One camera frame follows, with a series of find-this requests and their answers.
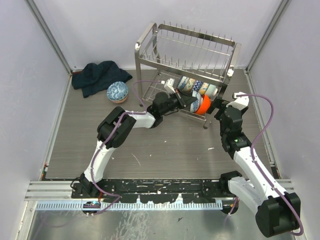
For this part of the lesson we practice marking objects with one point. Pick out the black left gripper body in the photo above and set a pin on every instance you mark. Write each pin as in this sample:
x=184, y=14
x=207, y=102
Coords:
x=173, y=103

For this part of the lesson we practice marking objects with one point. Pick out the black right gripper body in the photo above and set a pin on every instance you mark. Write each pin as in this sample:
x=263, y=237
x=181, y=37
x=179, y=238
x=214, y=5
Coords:
x=221, y=104

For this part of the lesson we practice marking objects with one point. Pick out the blue white floral bowl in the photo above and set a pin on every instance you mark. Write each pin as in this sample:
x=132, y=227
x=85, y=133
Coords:
x=196, y=104

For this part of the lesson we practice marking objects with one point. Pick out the plain orange bowl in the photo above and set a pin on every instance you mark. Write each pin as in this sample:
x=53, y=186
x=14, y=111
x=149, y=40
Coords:
x=204, y=106

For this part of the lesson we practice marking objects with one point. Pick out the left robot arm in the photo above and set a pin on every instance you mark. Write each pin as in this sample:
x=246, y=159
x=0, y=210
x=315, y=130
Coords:
x=114, y=130

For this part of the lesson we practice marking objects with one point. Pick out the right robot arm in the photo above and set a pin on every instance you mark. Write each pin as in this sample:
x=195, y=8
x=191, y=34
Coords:
x=276, y=210

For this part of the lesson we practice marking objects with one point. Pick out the stainless steel dish rack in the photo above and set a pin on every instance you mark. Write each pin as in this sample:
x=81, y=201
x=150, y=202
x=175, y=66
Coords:
x=166, y=51

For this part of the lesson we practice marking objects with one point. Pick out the orange floral back bowl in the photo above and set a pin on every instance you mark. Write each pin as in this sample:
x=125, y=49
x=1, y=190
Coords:
x=190, y=85

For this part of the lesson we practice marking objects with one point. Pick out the green grid back bowl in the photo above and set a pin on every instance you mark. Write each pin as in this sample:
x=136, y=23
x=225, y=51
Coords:
x=211, y=90

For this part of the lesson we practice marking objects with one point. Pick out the blue swirl back bowl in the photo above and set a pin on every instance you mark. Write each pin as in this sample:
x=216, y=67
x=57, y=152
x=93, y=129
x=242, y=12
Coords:
x=182, y=83

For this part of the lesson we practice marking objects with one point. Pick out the yellow orange back bowl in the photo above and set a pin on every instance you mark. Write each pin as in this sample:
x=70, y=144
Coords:
x=204, y=87

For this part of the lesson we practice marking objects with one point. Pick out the dark blue crumpled cloth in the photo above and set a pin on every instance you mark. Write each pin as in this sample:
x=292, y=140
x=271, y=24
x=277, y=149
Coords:
x=95, y=78

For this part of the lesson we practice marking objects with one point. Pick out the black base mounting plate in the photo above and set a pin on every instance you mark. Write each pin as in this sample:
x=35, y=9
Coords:
x=157, y=191

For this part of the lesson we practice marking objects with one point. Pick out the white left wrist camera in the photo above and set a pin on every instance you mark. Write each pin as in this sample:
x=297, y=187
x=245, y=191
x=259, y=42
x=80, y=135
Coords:
x=169, y=86

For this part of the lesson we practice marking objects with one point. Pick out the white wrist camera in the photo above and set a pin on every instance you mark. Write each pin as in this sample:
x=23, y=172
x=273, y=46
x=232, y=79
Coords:
x=169, y=86
x=241, y=101

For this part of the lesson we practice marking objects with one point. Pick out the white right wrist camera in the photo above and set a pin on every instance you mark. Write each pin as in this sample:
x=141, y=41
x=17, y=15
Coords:
x=241, y=101

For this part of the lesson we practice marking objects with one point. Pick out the aluminium frame rail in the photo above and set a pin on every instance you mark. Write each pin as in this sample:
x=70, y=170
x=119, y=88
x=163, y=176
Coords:
x=62, y=190

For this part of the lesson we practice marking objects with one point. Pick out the slotted cable duct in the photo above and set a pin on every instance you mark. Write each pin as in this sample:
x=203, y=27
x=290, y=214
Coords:
x=75, y=205

